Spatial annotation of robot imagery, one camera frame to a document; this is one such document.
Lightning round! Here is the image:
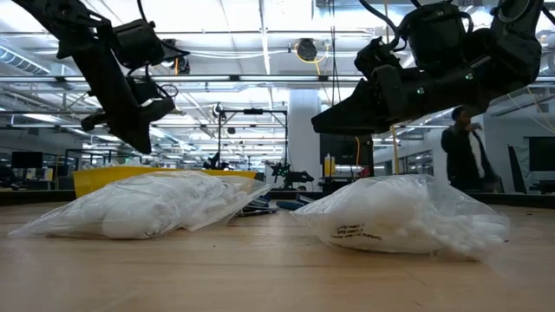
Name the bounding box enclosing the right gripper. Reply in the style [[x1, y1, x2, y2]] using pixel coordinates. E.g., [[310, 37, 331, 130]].
[[310, 36, 492, 136]]

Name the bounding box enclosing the small cotton swab bag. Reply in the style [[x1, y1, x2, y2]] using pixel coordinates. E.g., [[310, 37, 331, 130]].
[[291, 173, 511, 262]]

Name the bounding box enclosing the person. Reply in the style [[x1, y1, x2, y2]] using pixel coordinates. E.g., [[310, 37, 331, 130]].
[[440, 106, 500, 194]]

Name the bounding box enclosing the blue disposable razor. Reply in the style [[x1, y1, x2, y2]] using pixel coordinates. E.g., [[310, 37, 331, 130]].
[[275, 198, 307, 212]]

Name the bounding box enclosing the silver ventilation duct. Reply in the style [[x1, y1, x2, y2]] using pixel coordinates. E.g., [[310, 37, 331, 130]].
[[0, 45, 53, 77]]

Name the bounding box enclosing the long cotton ball bag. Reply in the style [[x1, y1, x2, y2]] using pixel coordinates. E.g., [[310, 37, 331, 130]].
[[7, 170, 273, 241]]

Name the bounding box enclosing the black computer monitor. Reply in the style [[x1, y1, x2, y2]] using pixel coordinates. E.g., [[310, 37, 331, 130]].
[[10, 151, 44, 170], [527, 136, 555, 172]]

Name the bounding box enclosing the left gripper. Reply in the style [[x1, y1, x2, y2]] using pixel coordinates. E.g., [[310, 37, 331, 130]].
[[80, 77, 177, 156]]

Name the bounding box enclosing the black metal frame stand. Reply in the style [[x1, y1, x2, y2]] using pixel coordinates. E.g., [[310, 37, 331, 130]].
[[215, 107, 290, 192]]

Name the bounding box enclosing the large black screen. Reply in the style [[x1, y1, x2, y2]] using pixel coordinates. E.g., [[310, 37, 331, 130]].
[[319, 133, 375, 179]]

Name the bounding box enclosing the silver toothpaste sachet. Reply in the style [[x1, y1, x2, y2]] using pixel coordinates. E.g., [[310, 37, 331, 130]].
[[236, 197, 281, 218]]

